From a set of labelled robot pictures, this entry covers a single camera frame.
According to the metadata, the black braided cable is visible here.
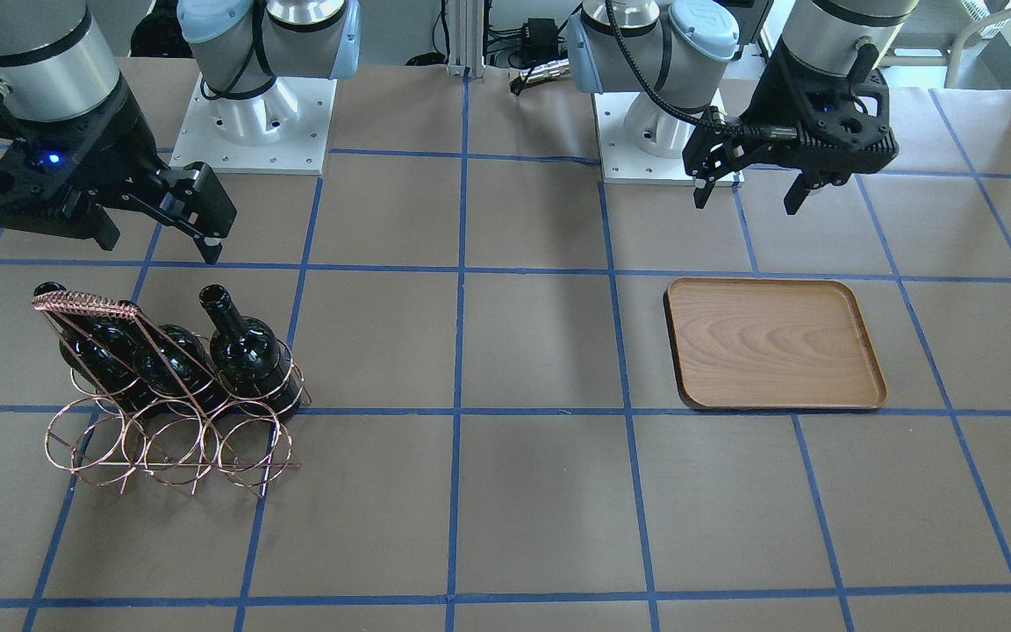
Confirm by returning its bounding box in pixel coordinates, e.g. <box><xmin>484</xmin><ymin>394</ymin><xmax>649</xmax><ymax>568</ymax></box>
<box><xmin>602</xmin><ymin>0</ymin><xmax>717</xmax><ymax>134</ymax></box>

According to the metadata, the silver robot arm, viewer right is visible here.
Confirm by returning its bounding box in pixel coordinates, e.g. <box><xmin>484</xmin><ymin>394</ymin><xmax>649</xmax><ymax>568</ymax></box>
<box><xmin>176</xmin><ymin>1</ymin><xmax>914</xmax><ymax>215</ymax></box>

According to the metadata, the black power adapter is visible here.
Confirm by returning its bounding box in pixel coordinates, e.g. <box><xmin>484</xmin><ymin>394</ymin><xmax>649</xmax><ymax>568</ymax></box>
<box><xmin>520</xmin><ymin>18</ymin><xmax>559</xmax><ymax>49</ymax></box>

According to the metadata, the black gripper body, viewer right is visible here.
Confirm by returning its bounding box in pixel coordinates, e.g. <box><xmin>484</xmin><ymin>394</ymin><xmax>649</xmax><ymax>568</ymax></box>
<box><xmin>683</xmin><ymin>40</ymin><xmax>900</xmax><ymax>181</ymax></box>

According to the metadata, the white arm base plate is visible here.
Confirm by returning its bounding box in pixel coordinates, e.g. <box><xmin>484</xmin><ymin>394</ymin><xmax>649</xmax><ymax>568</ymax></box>
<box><xmin>592</xmin><ymin>91</ymin><xmax>745</xmax><ymax>186</ymax></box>
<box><xmin>169</xmin><ymin>77</ymin><xmax>339</xmax><ymax>176</ymax></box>

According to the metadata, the wooden tray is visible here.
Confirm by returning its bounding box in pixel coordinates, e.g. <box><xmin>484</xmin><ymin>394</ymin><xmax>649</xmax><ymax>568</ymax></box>
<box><xmin>663</xmin><ymin>277</ymin><xmax>888</xmax><ymax>411</ymax></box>

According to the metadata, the black gripper body, viewer left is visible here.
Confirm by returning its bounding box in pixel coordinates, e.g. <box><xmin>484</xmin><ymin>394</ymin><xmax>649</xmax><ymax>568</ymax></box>
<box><xmin>0</xmin><ymin>77</ymin><xmax>237</xmax><ymax>240</ymax></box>

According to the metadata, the copper wire bottle basket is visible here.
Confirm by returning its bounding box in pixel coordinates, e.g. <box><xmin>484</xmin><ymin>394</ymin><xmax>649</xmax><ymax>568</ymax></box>
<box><xmin>32</xmin><ymin>283</ymin><xmax>312</xmax><ymax>498</ymax></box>

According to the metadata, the aluminium frame post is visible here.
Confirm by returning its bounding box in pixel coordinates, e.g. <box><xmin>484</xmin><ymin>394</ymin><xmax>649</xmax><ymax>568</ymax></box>
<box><xmin>444</xmin><ymin>0</ymin><xmax>488</xmax><ymax>80</ymax></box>

